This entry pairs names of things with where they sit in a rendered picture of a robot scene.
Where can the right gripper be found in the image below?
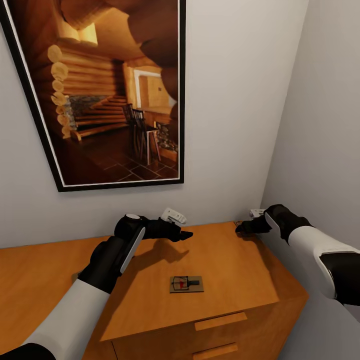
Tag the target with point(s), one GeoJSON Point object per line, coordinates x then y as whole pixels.
{"type": "Point", "coordinates": [251, 227]}

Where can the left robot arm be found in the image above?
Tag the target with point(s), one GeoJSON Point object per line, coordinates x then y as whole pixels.
{"type": "Point", "coordinates": [66, 331]}

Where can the mousetrap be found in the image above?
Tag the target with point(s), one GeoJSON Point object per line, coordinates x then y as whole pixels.
{"type": "Point", "coordinates": [242, 232]}
{"type": "Point", "coordinates": [75, 276]}
{"type": "Point", "coordinates": [187, 284]}

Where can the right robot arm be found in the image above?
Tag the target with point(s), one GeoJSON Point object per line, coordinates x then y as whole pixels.
{"type": "Point", "coordinates": [333, 266]}

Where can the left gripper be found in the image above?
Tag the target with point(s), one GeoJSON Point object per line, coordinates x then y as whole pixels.
{"type": "Point", "coordinates": [171, 231]}

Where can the cabinet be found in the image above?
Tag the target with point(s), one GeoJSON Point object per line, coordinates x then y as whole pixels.
{"type": "Point", "coordinates": [247, 310]}

